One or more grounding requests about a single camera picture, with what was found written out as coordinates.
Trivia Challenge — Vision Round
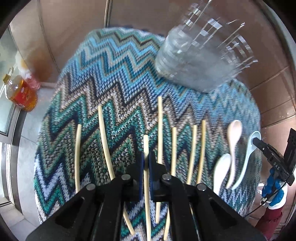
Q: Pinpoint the zigzag knitted mat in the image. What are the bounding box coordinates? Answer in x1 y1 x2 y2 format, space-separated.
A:
33 27 262 241

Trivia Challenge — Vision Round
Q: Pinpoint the blue gloved right hand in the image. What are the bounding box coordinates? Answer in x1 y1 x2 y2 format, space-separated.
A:
261 168 287 210

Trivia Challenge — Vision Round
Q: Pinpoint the wire utensil holder clear cup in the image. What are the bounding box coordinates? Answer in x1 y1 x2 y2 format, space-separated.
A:
155 1 257 93

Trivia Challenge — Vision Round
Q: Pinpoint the amber cooking oil bottle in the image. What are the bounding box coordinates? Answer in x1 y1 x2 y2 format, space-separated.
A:
3 67 38 112

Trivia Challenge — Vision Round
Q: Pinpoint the cream chopstick short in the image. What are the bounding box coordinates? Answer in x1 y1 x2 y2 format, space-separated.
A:
164 127 177 240

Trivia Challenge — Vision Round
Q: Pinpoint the cream white ceramic spoon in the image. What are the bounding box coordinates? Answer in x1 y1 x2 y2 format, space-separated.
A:
226 120 242 189

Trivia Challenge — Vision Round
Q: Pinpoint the cream chopstick curved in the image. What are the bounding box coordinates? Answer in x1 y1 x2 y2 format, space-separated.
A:
98 105 135 235

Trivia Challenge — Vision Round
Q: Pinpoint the cream chopstick tall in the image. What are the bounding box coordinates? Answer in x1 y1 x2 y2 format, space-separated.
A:
155 96 163 224

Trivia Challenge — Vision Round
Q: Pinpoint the pale blue ceramic spoon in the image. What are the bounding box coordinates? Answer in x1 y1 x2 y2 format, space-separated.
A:
231 131 261 191

